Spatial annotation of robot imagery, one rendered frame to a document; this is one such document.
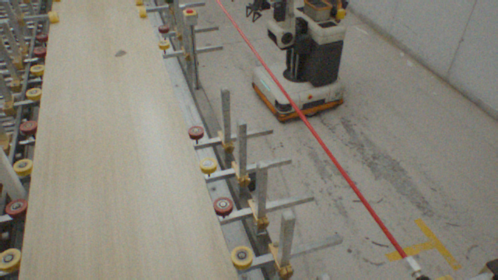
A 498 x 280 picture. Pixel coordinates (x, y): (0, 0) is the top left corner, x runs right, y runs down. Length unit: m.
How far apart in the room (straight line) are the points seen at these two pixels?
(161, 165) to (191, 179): 0.17
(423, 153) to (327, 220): 1.11
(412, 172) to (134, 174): 2.19
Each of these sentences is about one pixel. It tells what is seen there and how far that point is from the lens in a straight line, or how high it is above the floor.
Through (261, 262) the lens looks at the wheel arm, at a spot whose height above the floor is 0.84.
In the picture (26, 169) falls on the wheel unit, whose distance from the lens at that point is 1.98.
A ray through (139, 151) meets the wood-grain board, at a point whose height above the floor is 0.90.
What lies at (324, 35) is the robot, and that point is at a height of 0.78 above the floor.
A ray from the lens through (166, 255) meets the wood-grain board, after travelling 1.48.
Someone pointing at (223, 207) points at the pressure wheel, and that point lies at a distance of 1.58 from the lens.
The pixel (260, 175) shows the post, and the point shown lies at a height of 1.09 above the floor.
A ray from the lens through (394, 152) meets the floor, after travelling 3.38.
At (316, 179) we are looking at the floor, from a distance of 2.98.
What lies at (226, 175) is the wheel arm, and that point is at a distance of 1.82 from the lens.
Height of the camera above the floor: 2.12
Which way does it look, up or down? 41 degrees down
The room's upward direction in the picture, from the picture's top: straight up
